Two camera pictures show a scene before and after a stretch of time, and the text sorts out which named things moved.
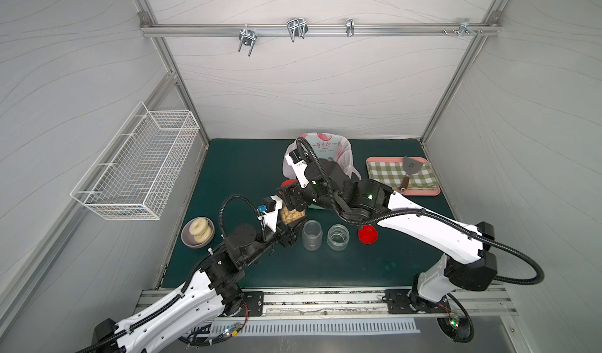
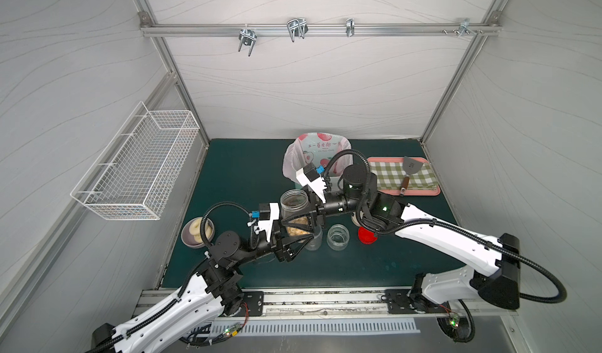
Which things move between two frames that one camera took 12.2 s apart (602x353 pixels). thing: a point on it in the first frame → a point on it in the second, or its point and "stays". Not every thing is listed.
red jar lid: [368, 234] stays
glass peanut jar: [338, 237] stays
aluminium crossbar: [317, 30] stays
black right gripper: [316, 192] → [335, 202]
